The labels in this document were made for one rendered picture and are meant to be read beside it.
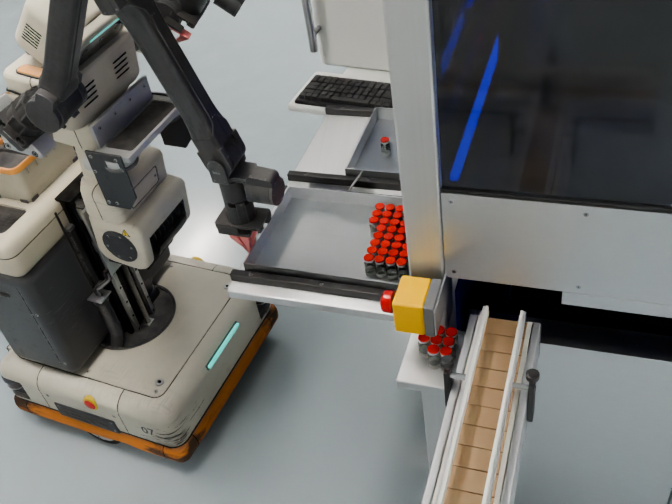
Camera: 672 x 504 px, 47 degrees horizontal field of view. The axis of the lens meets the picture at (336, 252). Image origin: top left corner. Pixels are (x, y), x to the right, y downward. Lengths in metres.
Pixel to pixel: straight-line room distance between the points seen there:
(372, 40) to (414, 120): 1.18
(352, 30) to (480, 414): 1.37
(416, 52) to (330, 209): 0.71
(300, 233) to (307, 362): 0.97
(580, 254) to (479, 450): 0.34
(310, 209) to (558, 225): 0.69
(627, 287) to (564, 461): 0.54
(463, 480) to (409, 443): 1.16
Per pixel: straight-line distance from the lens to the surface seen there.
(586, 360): 1.46
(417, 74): 1.12
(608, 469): 1.74
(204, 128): 1.44
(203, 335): 2.39
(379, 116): 2.01
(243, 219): 1.57
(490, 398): 1.30
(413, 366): 1.41
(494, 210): 1.24
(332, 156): 1.91
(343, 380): 2.53
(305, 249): 1.65
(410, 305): 1.30
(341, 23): 2.35
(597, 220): 1.23
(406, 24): 1.09
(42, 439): 2.72
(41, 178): 2.21
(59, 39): 1.51
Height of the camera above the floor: 1.98
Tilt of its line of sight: 42 degrees down
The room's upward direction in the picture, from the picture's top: 10 degrees counter-clockwise
